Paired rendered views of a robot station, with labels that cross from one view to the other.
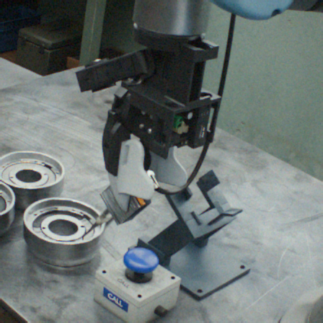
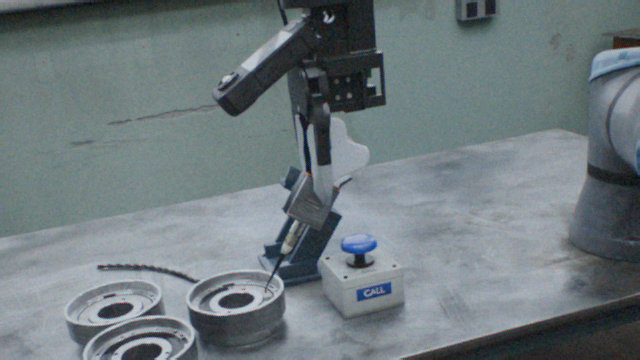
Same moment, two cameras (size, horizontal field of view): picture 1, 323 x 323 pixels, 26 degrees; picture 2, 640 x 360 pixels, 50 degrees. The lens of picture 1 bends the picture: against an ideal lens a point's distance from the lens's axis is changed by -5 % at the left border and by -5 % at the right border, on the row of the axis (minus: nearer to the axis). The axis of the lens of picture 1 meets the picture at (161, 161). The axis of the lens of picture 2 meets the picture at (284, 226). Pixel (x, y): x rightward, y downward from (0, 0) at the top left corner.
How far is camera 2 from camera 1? 0.69 m
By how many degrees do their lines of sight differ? 48
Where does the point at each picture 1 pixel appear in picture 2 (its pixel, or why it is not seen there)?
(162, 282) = (377, 253)
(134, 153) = (337, 130)
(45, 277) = (291, 342)
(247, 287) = not seen: hidden behind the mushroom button
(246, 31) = not seen: outside the picture
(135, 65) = (307, 41)
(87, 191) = not seen: hidden behind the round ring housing
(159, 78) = (334, 41)
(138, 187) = (353, 160)
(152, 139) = (366, 95)
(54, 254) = (275, 315)
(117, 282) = (366, 273)
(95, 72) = (255, 79)
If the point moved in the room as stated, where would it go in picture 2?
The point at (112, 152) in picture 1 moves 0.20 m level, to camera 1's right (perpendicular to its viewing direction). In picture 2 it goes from (326, 138) to (416, 94)
